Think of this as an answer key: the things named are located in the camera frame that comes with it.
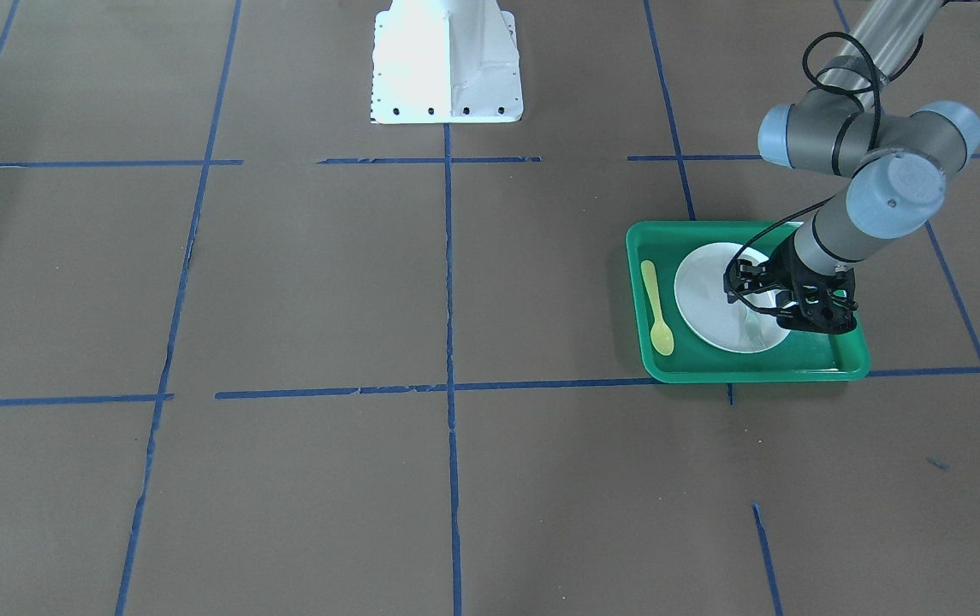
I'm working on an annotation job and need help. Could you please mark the green plastic tray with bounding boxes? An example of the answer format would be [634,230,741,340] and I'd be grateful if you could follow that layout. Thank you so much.
[624,221,870,383]

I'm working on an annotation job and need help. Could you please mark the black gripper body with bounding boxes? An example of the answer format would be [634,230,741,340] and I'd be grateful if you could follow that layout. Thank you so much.
[767,235,858,333]

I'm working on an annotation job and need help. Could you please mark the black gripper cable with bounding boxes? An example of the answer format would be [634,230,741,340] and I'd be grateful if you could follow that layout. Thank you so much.
[722,32,924,317]

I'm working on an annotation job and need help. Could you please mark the yellow plastic spoon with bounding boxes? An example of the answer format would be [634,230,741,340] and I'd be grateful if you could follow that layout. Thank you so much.
[639,260,676,356]

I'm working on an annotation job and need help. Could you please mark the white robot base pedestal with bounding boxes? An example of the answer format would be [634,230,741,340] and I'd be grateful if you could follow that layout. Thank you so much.
[370,1,525,125]

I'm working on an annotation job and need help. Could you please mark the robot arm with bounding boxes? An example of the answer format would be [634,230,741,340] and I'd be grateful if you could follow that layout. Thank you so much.
[722,1,980,335]

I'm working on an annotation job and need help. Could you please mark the white round plate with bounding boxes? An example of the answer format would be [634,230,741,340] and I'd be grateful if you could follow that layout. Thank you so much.
[674,242,791,354]

